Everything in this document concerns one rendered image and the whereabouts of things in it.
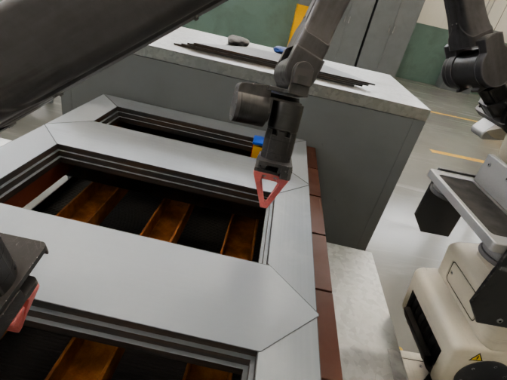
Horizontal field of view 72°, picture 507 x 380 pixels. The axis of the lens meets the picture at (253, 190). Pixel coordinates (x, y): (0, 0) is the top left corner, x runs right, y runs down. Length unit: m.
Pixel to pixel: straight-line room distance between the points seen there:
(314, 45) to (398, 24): 8.73
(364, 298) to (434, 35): 9.62
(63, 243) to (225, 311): 0.30
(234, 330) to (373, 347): 0.40
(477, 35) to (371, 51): 8.47
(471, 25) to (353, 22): 8.30
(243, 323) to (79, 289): 0.25
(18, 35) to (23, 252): 0.22
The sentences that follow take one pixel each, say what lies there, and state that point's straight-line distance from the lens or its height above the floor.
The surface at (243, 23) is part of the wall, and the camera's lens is 9.55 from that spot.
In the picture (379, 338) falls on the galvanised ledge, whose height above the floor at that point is 0.68.
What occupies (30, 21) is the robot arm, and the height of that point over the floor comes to 1.25.
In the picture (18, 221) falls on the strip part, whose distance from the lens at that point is 0.74.
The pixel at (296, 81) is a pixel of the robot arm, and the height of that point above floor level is 1.17.
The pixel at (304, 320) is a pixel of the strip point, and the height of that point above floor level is 0.86.
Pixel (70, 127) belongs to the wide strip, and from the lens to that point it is 1.10.
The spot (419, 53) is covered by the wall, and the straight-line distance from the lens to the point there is 10.29.
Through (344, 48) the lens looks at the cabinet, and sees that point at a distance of 9.12.
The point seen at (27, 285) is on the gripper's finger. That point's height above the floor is 1.01.
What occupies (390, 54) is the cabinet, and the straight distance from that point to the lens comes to 9.41.
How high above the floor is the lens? 1.29
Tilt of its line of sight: 30 degrees down
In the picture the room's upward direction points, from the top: 13 degrees clockwise
